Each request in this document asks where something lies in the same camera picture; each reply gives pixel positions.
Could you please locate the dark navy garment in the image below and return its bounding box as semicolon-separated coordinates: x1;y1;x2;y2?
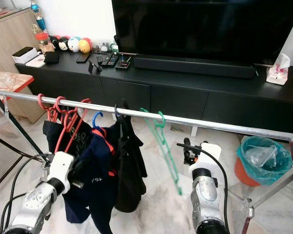
63;126;120;234

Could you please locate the green plastic hanger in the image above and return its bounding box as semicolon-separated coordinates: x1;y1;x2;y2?
139;107;184;195

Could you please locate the blue plastic hanger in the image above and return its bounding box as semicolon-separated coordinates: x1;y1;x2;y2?
92;111;108;135

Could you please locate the red plastic hanger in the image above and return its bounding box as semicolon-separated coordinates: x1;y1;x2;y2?
54;96;92;154
38;94;57;122

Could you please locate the black garment with green print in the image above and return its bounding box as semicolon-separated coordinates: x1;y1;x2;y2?
43;119;93;161

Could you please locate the silver metal clothes rack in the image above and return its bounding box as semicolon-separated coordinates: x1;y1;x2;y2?
0;88;293;234

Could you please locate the plain black garment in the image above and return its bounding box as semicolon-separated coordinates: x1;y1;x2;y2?
114;102;148;213

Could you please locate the black television console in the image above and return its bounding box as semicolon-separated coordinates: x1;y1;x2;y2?
15;49;293;132

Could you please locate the red bin with teal bag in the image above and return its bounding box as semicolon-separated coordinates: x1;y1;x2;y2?
234;136;293;187

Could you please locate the black soundbar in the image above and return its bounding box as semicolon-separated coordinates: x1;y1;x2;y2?
133;55;257;78

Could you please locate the small black box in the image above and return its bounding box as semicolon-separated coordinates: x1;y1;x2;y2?
116;54;132;70

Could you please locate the white tissue box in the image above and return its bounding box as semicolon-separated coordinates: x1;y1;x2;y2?
266;53;291;86

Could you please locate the marble table with red edge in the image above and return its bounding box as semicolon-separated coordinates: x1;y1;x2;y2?
0;70;35;115

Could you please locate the black flat television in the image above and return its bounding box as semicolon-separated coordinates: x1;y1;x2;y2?
111;0;293;65

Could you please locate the black pouch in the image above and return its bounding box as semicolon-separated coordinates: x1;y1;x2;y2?
44;51;60;64

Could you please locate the white box with black lid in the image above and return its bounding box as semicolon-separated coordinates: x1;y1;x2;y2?
12;46;40;64

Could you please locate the black white round plush toy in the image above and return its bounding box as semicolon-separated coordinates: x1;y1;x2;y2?
58;37;70;52

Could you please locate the light wooden cabinet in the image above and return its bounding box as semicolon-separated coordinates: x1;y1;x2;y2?
0;7;49;122

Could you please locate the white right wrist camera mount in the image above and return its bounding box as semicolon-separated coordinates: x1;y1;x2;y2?
189;142;222;178

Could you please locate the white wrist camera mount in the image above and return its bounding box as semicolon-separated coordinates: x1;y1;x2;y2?
189;142;222;178
47;151;75;193

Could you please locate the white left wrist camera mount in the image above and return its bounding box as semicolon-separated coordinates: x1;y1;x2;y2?
47;151;75;193

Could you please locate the black metal chair frame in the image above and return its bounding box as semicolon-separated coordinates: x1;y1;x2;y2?
0;132;42;232

